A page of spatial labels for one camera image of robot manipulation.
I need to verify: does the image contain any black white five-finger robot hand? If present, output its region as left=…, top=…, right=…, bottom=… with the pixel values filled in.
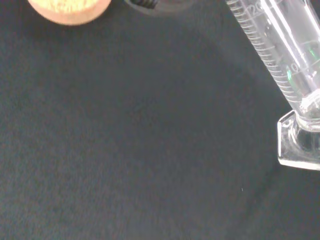
left=123, top=0, right=196, bottom=17

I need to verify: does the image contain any black bench cloth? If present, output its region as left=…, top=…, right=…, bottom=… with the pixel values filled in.
left=0, top=0, right=320, bottom=240

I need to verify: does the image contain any brown cork ring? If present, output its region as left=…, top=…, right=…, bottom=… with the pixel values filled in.
left=26, top=0, right=113, bottom=27

